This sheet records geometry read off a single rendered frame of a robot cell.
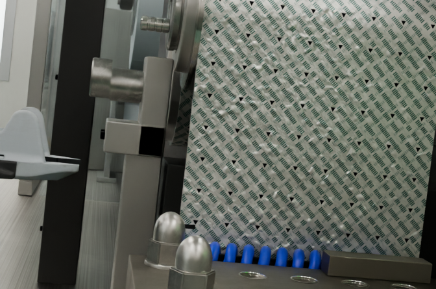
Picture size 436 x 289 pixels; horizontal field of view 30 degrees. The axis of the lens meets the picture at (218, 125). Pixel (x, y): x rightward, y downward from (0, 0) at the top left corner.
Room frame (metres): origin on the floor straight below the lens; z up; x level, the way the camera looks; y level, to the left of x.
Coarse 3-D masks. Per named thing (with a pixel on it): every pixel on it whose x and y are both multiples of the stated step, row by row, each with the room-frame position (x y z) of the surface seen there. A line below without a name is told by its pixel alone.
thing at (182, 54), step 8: (192, 0) 0.75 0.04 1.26; (184, 8) 0.76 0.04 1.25; (192, 8) 0.75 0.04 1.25; (184, 16) 0.75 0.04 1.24; (192, 16) 0.75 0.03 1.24; (184, 24) 0.75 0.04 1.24; (192, 24) 0.75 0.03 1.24; (184, 32) 0.75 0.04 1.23; (192, 32) 0.75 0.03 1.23; (184, 40) 0.76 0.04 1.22; (192, 40) 0.76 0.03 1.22; (184, 48) 0.76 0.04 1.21; (176, 56) 0.79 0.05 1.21; (184, 56) 0.77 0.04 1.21; (176, 64) 0.78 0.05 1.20; (184, 64) 0.78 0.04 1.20
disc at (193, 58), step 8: (200, 0) 0.73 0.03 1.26; (200, 8) 0.73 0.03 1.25; (200, 16) 0.73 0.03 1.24; (200, 24) 0.73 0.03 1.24; (200, 32) 0.74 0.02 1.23; (192, 48) 0.75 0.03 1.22; (192, 56) 0.75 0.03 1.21; (192, 64) 0.75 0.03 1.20; (184, 72) 0.80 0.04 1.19; (192, 72) 0.76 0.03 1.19; (184, 80) 0.79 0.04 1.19; (184, 88) 0.79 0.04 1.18
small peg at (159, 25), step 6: (144, 18) 0.78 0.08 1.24; (150, 18) 0.78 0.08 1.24; (156, 18) 0.78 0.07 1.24; (162, 18) 0.79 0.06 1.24; (144, 24) 0.78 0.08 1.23; (150, 24) 0.78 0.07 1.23; (156, 24) 0.78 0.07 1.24; (162, 24) 0.78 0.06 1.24; (168, 24) 0.78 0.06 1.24; (144, 30) 0.78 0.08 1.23; (150, 30) 0.78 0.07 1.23; (156, 30) 0.78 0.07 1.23; (162, 30) 0.78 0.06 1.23; (168, 30) 0.78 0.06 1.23
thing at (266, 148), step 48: (240, 96) 0.75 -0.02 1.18; (288, 96) 0.76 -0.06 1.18; (336, 96) 0.76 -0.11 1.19; (384, 96) 0.77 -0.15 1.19; (432, 96) 0.78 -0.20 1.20; (192, 144) 0.75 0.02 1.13; (240, 144) 0.75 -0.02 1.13; (288, 144) 0.76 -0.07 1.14; (336, 144) 0.77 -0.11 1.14; (384, 144) 0.77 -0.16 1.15; (432, 144) 0.78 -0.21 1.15; (192, 192) 0.75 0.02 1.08; (240, 192) 0.75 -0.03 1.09; (288, 192) 0.76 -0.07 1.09; (336, 192) 0.77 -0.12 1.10; (384, 192) 0.77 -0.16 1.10; (240, 240) 0.75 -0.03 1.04; (288, 240) 0.76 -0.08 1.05; (336, 240) 0.77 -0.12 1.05; (384, 240) 0.77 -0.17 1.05
